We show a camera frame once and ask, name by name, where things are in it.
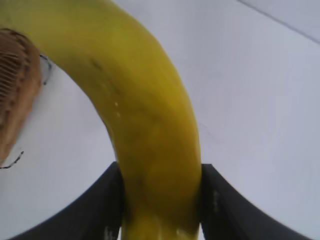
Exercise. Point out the woven tan wicker basket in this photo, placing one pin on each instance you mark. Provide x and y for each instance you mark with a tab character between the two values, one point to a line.
15	82

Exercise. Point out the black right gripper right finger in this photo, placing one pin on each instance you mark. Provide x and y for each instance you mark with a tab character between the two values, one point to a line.
230	215

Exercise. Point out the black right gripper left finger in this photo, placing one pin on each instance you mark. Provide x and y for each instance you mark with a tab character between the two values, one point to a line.
95	215

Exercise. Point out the yellow banana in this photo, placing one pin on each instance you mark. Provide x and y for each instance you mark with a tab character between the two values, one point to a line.
140	100

